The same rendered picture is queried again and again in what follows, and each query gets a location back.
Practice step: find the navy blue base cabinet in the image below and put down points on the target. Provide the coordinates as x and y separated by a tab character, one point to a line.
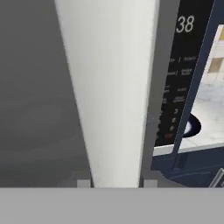
192	172

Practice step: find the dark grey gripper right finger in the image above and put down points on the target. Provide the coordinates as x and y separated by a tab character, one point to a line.
150	183

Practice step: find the dark blue bowl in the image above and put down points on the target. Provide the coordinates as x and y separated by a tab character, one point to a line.
193	126

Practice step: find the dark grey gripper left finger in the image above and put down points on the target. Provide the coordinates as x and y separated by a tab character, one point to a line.
83	183

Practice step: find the grey microwave with black panel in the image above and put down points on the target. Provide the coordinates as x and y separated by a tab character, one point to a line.
180	87

